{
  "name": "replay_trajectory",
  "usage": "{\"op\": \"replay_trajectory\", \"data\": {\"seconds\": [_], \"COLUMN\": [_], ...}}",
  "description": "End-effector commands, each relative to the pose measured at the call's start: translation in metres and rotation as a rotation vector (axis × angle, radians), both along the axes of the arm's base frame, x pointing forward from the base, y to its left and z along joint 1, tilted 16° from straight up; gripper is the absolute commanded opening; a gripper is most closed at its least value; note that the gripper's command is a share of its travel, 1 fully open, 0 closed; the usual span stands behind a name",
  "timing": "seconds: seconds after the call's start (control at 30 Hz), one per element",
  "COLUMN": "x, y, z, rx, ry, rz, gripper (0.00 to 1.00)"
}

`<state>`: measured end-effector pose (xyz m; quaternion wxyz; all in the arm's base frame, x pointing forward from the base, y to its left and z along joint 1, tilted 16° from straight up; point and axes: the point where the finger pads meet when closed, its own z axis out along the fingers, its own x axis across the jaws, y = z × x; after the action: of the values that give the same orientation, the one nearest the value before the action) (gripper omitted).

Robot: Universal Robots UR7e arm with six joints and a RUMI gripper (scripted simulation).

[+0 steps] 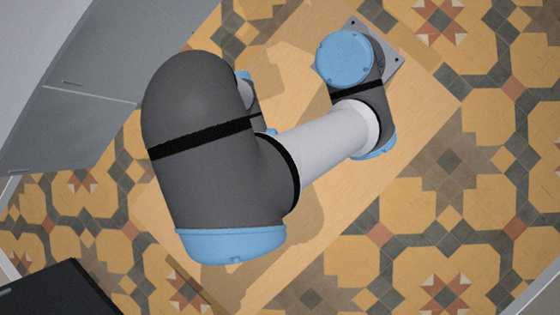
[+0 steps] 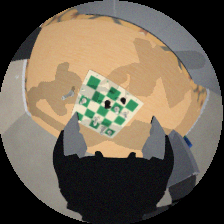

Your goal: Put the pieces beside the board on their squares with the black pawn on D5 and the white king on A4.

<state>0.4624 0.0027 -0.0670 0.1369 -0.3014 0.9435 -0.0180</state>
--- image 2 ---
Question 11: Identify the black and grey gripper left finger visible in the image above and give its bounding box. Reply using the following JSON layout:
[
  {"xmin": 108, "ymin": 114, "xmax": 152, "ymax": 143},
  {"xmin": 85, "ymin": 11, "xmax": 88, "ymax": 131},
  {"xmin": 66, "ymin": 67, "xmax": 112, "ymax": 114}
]
[{"xmin": 53, "ymin": 112, "xmax": 87, "ymax": 189}]

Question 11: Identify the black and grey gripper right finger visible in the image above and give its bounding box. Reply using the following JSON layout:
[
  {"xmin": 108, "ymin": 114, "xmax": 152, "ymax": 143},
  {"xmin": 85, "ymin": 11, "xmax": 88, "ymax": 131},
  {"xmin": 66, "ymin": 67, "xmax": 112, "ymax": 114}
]
[{"xmin": 141, "ymin": 116, "xmax": 174, "ymax": 192}]

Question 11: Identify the green and white chessboard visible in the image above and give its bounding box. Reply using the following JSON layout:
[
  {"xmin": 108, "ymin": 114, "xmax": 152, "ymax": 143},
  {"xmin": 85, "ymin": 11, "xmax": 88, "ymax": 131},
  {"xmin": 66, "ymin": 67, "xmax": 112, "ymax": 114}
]
[{"xmin": 71, "ymin": 69, "xmax": 144, "ymax": 139}]

